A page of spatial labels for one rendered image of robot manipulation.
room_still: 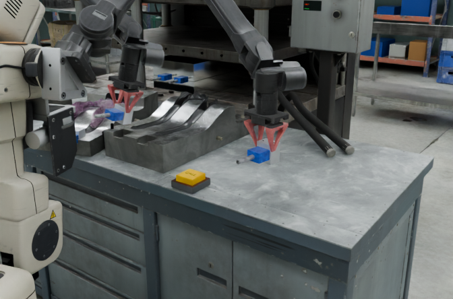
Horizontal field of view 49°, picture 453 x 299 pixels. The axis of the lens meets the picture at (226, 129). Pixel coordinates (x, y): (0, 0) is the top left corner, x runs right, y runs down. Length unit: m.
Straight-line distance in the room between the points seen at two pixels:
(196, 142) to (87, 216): 0.53
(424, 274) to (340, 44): 1.21
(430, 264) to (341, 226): 1.52
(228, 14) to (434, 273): 1.78
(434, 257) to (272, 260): 1.54
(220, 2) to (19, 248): 0.79
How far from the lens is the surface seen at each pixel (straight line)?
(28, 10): 1.26
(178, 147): 1.54
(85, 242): 1.93
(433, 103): 4.84
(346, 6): 2.04
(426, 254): 2.80
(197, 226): 1.46
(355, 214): 1.30
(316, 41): 2.10
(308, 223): 1.23
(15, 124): 1.27
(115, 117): 1.55
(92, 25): 1.18
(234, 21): 1.30
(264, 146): 1.28
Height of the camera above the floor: 1.38
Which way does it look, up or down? 18 degrees down
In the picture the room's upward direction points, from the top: straight up
